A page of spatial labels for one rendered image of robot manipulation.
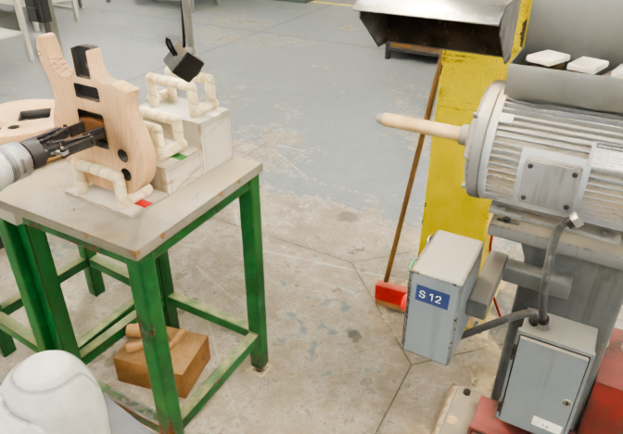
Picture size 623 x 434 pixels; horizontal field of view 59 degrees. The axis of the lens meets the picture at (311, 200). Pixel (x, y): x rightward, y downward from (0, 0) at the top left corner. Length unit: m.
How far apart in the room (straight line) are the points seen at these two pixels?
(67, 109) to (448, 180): 1.44
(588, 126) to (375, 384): 1.49
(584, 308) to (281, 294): 1.70
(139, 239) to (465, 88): 1.30
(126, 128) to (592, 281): 1.14
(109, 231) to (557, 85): 1.12
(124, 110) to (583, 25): 1.05
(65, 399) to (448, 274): 0.71
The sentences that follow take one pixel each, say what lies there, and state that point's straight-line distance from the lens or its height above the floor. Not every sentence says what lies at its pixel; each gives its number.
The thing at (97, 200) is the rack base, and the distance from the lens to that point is 1.68.
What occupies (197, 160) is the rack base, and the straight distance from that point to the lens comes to 1.73.
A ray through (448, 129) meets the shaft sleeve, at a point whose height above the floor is 1.26.
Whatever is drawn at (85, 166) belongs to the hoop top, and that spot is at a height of 1.04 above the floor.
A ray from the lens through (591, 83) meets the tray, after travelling 1.11.
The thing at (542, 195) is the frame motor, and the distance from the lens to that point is 1.13.
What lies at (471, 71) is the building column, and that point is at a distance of 2.15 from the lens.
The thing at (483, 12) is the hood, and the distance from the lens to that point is 1.16.
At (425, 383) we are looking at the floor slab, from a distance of 2.36.
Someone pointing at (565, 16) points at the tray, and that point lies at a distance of 1.24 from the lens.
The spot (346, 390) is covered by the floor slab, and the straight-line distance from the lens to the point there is 2.30.
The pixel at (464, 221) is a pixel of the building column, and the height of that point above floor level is 0.50.
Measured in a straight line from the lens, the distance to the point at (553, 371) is 1.28.
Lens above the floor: 1.73
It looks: 30 degrees down
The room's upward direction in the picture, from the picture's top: straight up
